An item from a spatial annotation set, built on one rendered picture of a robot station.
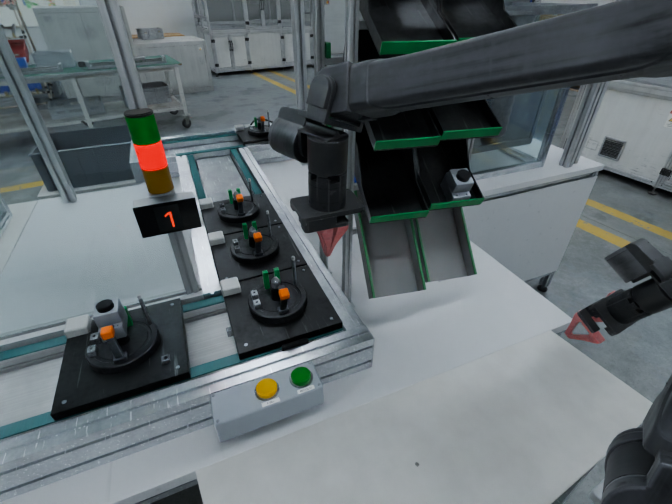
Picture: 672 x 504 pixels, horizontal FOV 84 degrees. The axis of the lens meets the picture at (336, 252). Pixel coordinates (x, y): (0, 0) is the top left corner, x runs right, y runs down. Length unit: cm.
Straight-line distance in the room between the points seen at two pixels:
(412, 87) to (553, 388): 77
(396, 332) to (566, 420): 41
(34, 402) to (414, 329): 86
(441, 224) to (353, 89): 60
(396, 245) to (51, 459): 80
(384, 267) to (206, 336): 46
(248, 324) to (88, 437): 35
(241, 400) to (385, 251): 47
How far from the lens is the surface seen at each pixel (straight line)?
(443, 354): 99
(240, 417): 76
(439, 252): 100
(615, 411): 105
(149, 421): 84
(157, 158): 81
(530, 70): 41
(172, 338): 91
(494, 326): 110
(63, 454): 88
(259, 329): 87
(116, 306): 86
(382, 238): 93
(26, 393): 104
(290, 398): 77
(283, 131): 57
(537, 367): 105
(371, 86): 47
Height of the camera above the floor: 160
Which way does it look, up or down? 35 degrees down
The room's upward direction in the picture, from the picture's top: straight up
